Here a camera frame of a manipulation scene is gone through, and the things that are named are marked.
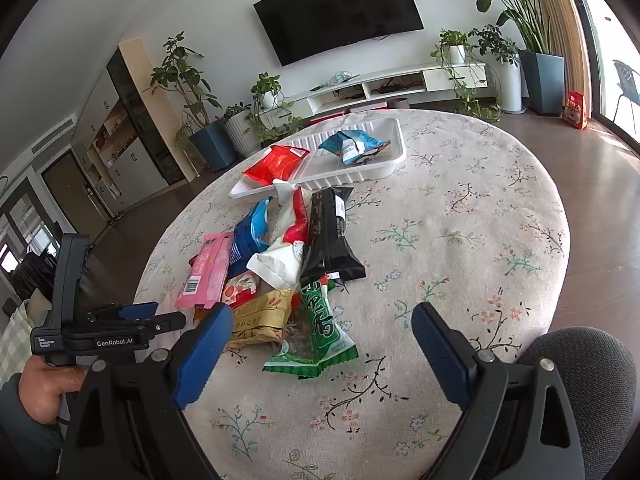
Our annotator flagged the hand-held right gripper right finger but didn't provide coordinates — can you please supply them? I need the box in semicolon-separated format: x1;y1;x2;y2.
411;301;586;480

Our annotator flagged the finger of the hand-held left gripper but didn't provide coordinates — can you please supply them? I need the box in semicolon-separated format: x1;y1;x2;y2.
86;301;159;325
127;311;187;336

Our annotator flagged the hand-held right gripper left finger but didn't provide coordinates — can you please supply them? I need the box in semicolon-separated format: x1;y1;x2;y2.
60;302;236;480

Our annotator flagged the orange yellow snack packet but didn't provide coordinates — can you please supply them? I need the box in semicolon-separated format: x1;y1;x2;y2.
225;287;296;351

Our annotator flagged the pink snack packet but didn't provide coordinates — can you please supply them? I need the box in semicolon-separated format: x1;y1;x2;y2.
175;232;236;311

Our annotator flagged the red white cartoon snack packet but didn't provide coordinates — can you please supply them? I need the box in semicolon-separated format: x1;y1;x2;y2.
220;270;263;311

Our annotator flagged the white snack packet red print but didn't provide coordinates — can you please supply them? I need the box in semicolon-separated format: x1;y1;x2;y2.
246;240;307;291

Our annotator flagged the dark blue snack packet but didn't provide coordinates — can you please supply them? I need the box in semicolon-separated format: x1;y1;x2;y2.
229;197;273;278

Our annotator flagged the green snack packet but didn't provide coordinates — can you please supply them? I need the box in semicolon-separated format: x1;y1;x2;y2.
262;275;360;378

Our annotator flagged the white plastic tray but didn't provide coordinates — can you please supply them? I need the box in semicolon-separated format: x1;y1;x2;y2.
228;116;407;200

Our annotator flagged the person's left forearm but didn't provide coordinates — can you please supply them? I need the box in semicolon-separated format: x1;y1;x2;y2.
0;375;63;466

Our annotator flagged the person's left hand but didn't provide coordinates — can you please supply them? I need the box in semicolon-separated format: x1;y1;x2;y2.
20;360;88;426

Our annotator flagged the green checked cloth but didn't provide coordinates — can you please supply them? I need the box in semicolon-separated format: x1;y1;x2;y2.
0;300;51;386

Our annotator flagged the brown door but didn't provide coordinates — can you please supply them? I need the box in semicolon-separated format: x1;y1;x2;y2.
41;150;108;233

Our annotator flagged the white air vent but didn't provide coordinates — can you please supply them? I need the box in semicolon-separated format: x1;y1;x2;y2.
31;116;77;155

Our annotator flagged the grey fabric office chair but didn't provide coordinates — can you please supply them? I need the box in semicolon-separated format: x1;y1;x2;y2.
470;326;638;480

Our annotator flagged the black snack packet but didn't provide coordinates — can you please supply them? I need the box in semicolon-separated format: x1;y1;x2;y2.
299;186;367;286

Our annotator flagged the white and red snack packet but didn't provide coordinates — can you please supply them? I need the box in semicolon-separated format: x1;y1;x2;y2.
267;180;313;251

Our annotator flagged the tall tree in blue pot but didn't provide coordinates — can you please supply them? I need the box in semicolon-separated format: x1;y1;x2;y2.
145;31;238;172

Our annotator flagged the plant in white ribbed pot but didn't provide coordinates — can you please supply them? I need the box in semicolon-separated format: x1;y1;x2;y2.
220;102;261;157

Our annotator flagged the light blue snack packet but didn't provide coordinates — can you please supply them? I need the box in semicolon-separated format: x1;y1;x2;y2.
318;130;391;166

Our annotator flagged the trailing plant on metal stand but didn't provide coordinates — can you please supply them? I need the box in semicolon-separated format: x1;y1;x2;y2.
245;72;306;148

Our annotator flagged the white television cabinet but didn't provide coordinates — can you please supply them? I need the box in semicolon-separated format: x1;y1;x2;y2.
285;62;488;117

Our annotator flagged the red bag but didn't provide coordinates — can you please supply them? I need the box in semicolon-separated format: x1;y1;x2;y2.
562;91;590;132

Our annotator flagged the bushy plant in white pot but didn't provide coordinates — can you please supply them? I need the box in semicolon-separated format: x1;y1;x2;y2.
470;24;523;113

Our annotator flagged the large-leaf plant in grey-blue pot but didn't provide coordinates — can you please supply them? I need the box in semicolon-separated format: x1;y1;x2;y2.
434;0;566;116

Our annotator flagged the trailing plant in white pot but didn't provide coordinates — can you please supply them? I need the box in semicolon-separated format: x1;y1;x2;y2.
430;29;503;123

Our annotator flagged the dark balcony chair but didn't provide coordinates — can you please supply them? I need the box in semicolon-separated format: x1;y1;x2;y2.
611;59;640;123

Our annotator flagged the beige striped curtain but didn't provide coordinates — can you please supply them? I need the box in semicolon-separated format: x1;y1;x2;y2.
530;0;593;118

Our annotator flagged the wooden wall cupboard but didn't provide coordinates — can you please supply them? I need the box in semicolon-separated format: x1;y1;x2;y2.
72;37;198;216

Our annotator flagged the black wall television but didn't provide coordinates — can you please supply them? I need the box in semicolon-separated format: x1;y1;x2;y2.
253;0;426;67

